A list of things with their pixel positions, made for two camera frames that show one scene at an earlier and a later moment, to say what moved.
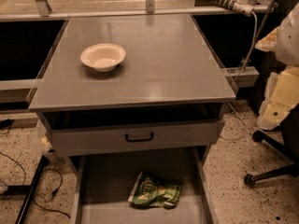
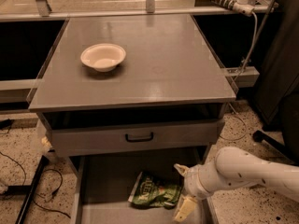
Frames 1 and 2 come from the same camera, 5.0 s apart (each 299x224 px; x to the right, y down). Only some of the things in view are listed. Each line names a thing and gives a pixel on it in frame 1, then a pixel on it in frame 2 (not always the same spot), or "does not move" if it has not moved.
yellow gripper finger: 267,42 -> 181,169
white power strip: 240,4 does not move
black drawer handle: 139,140 does not move
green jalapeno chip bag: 148,192 does not move
